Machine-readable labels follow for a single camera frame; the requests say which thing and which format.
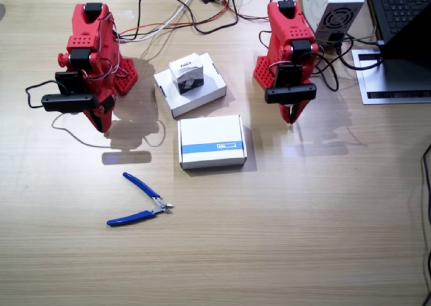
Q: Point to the white box with blue stripe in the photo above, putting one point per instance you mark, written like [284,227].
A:
[210,130]

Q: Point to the small white printed box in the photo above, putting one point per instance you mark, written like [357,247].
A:
[185,77]

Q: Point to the red robot arm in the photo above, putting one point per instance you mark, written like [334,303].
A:
[87,29]
[286,26]

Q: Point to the plain flat white box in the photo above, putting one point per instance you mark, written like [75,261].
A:
[208,90]

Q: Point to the black laptop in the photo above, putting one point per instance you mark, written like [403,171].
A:
[397,6]

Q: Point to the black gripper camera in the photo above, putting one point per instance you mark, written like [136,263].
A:
[289,94]
[67,102]

